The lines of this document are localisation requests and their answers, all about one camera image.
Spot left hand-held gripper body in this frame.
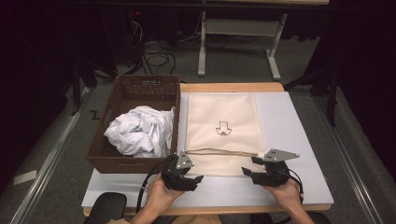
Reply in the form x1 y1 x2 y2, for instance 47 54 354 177
161 150 197 191

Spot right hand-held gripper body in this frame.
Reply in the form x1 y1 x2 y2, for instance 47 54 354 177
249 148 301 188

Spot white garment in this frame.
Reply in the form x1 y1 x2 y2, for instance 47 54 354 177
103 105 176 159

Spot cream drawstring bag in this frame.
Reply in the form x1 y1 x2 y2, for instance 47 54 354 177
184 92 267 177

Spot brown woven basket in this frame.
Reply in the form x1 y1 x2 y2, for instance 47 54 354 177
85 74 182 175

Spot person's left hand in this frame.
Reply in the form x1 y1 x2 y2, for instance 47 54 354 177
145 173 185 217

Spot person's right hand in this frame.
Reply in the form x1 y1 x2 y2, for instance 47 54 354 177
269 178 305 216

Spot person's beige clothed lap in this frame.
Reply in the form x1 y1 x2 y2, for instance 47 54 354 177
171 215 222 224

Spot white board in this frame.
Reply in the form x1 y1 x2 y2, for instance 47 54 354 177
81 91 334 209

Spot black chair armrest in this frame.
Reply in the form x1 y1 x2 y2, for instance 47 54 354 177
83 191 128 224
306 211 332 224

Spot black stand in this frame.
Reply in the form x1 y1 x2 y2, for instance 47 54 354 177
70 59 98 117
283 66 341 127

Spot right hand-held gripper cable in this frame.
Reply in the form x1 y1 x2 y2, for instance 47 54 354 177
288 168 305 204

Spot hand-held gripper cable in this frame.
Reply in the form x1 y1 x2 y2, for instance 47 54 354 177
288 168 305 204
135 154 177 215

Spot left hand-held gripper cable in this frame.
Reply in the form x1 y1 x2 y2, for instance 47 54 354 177
135 154 177 215

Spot metal floor rail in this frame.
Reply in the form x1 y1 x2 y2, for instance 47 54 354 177
311 91 387 224
8 87 92 224

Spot black floor cables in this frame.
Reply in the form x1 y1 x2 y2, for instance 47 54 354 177
125 20 177 76

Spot white desk frame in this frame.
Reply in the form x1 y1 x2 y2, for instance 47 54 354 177
197 8 289 81

